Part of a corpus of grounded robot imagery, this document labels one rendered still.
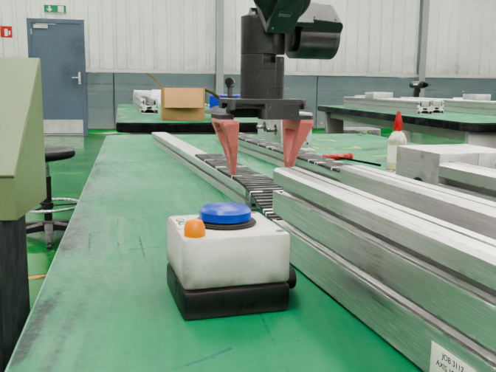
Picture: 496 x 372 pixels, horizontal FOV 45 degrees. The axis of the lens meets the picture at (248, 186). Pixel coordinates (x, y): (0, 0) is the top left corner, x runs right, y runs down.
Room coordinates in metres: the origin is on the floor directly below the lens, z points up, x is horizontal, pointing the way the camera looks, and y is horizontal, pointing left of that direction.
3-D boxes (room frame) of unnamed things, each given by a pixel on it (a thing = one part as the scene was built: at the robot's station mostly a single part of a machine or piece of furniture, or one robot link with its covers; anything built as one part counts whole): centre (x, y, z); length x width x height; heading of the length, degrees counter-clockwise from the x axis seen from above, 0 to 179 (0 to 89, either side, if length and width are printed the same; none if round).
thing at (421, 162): (0.69, -0.23, 0.83); 0.12 x 0.09 x 0.10; 107
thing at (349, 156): (1.26, -0.23, 0.79); 0.16 x 0.08 x 0.02; 27
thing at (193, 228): (0.41, 0.04, 0.85); 0.02 x 0.02 x 0.01
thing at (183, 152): (1.25, 0.12, 0.79); 0.96 x 0.04 x 0.03; 17
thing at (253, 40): (0.79, -0.02, 1.01); 0.07 x 0.06 x 0.07; 111
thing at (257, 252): (0.45, 0.01, 0.81); 0.10 x 0.08 x 0.06; 107
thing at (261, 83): (0.78, -0.02, 0.95); 0.10 x 0.07 x 0.07; 107
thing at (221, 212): (0.45, 0.02, 0.84); 0.04 x 0.04 x 0.02
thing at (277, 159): (1.30, -0.06, 0.79); 0.96 x 0.04 x 0.03; 17
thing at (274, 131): (1.63, -0.10, 0.83); 0.11 x 0.10 x 0.10; 108
